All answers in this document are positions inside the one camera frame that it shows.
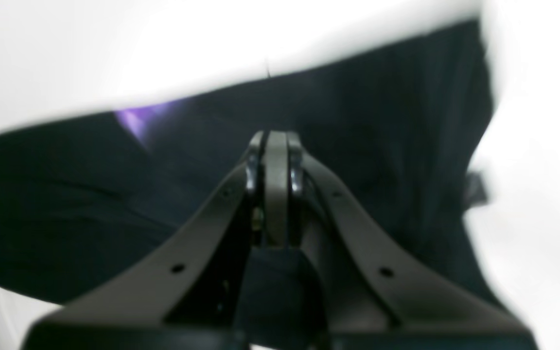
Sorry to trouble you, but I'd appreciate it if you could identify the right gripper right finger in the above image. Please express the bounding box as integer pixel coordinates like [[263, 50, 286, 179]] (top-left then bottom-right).
[[287, 133, 534, 341]]

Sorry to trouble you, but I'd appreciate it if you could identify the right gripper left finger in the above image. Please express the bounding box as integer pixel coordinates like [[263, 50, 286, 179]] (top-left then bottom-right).
[[27, 131, 290, 341]]

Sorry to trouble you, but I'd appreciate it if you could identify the black T-shirt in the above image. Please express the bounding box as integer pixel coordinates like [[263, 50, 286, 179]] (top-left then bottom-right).
[[0, 18, 501, 306]]

